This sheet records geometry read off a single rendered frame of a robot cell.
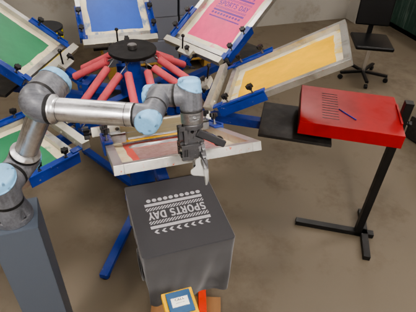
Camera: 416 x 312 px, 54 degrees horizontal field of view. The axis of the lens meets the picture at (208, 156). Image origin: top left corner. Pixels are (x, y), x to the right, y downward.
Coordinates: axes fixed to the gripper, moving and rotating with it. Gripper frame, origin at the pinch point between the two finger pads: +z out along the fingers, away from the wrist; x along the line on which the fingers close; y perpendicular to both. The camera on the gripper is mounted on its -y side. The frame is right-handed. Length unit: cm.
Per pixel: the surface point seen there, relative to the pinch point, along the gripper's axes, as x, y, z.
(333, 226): -108, -135, 119
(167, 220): -45, 6, 43
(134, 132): -72, 14, 4
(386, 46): -283, -316, 16
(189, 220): -43, -4, 43
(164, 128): -72, -2, 5
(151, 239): -36, 16, 45
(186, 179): -70, -10, 35
